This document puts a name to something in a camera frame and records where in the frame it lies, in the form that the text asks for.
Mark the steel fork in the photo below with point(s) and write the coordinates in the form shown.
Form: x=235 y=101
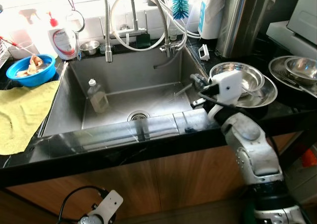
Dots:
x=297 y=84
x=183 y=89

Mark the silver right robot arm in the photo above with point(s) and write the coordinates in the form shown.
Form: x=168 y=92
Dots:
x=252 y=149

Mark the wooden kitchen base cabinet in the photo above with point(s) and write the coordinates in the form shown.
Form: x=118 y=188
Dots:
x=148 y=184

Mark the small white plastic holder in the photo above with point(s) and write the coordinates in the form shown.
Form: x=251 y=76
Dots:
x=204 y=53

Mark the steel spoon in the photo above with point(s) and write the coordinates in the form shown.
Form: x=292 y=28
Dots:
x=253 y=91

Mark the steel mixing bowl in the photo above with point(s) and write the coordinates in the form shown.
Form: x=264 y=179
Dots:
x=302 y=68
x=252 y=75

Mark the wide shallow steel dish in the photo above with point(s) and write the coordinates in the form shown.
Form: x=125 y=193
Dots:
x=265 y=92
x=277 y=73

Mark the white plastic jug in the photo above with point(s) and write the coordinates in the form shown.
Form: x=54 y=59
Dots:
x=213 y=16

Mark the green sponge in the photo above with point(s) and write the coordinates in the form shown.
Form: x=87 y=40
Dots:
x=142 y=40

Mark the stainless steel sink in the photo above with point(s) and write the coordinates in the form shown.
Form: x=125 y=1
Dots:
x=129 y=80

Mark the stainless steel knife block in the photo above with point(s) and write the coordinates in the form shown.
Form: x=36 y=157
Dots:
x=242 y=21

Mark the blue bottle brush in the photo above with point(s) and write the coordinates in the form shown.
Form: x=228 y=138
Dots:
x=181 y=6

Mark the thin steel water tap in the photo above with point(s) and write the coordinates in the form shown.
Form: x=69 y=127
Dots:
x=132 y=16

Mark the steel spring pull-down faucet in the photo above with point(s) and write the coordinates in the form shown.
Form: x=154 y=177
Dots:
x=108 y=50

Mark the clear plastic bottle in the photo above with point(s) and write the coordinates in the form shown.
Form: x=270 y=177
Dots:
x=98 y=100

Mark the small steel bowl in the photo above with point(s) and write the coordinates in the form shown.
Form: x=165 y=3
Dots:
x=89 y=47

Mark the orange plastic object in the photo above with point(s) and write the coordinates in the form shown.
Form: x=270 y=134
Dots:
x=310 y=158

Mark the white red-capped dish soap bottle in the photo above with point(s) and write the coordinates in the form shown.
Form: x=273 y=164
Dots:
x=62 y=43

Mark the food scraps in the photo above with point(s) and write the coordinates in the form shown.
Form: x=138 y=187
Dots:
x=35 y=63

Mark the blue plastic bowl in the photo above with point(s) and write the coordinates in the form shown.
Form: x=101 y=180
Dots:
x=29 y=80

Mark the yellow cloth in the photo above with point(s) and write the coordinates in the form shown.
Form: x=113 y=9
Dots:
x=20 y=115

